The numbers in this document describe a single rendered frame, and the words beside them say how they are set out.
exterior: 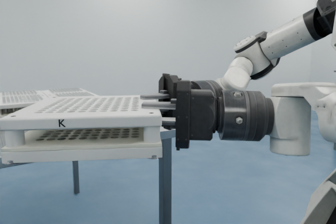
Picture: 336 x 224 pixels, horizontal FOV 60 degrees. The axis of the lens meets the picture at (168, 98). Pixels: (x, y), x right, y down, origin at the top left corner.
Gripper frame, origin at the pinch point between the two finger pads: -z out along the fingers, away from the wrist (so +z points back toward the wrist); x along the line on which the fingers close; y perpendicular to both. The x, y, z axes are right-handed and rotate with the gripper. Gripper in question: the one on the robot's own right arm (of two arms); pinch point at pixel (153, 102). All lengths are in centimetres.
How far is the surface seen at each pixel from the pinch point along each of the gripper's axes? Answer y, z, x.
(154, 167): 187, 130, 106
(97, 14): 360, 147, -67
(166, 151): 37, 32, 28
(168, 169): 37, 33, 35
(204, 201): 103, 122, 105
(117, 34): 354, 175, -40
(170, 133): 35, 32, 20
